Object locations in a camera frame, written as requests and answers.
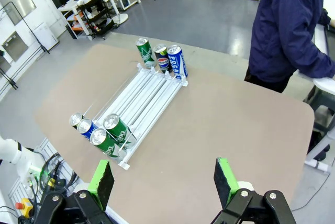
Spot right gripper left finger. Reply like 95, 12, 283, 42
33, 159, 115, 224

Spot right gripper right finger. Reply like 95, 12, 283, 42
210, 157, 297, 224

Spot person's right forearm navy sleeve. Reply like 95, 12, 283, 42
290, 48, 335, 80

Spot person's left forearm navy sleeve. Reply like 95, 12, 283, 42
318, 8, 332, 26

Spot person in navy jacket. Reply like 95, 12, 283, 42
243, 0, 335, 94

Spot yellow emergency stop button box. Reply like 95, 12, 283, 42
15, 197, 34, 219

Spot green Chilsung cider can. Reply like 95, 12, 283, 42
90, 128, 120, 160
103, 113, 137, 148
136, 37, 157, 69

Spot blue Pocari Sweat can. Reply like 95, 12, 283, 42
77, 118, 99, 140
166, 44, 189, 80

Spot black Pepsi can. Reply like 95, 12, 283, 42
153, 43, 173, 75
69, 111, 84, 130

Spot white can dispenser rack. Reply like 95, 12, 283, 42
83, 63, 189, 170

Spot white floor cabinet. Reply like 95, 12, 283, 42
32, 22, 60, 51

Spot black shelf cart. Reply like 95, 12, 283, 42
77, 0, 118, 40

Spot black cable with yellow tag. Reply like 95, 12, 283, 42
39, 153, 79, 198

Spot grey metal wall panel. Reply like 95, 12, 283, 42
0, 0, 37, 26

